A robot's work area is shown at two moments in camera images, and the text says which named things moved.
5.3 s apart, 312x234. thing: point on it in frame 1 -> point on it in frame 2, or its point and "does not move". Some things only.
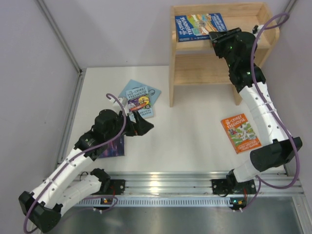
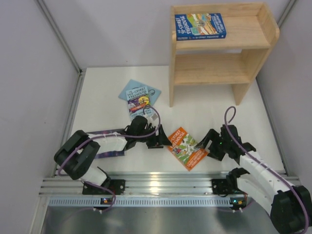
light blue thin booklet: (153, 93) does not move
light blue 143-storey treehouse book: (138, 101) does not move
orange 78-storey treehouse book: (241, 133) -> (185, 150)
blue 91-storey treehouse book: (197, 27) does not move
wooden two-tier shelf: (196, 62) does not move
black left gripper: (136, 126) -> (157, 139)
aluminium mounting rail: (175, 189) does not move
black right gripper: (224, 37) -> (213, 145)
